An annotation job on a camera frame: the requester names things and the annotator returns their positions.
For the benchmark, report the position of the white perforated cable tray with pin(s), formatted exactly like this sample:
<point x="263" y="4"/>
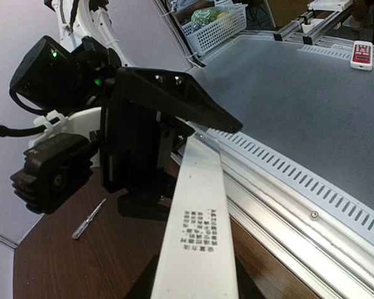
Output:
<point x="305" y="177"/>

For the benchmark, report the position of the white perforated basket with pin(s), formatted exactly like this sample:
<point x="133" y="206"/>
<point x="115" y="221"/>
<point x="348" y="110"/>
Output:
<point x="214" y="26"/>

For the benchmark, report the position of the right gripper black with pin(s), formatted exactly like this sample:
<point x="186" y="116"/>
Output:
<point x="139" y="130"/>

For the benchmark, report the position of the clear handle screwdriver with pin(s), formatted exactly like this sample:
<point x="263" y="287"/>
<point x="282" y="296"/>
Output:
<point x="81" y="228"/>

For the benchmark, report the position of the white remote control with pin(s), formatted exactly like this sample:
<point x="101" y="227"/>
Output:
<point x="197" y="254"/>

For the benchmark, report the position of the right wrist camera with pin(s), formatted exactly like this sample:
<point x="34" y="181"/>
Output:
<point x="54" y="170"/>

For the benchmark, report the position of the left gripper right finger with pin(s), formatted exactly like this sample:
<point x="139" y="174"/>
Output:
<point x="247" y="289"/>

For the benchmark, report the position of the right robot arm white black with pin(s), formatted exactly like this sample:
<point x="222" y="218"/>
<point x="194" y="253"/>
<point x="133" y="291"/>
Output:
<point x="92" y="103"/>

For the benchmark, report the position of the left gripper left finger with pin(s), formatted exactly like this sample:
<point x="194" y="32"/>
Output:
<point x="142" y="288"/>

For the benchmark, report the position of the red white small remote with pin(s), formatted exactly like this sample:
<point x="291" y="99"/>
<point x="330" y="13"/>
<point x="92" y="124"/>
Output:
<point x="362" y="55"/>

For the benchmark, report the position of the front aluminium rail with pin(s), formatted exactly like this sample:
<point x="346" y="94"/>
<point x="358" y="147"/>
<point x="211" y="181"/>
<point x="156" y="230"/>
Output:
<point x="331" y="250"/>

